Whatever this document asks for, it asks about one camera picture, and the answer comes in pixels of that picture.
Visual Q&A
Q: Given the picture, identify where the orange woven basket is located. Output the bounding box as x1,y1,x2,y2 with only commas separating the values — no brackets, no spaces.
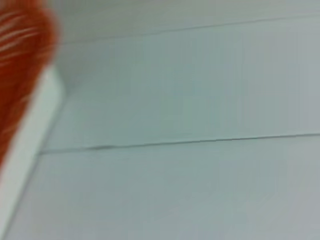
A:
0,0,60,172

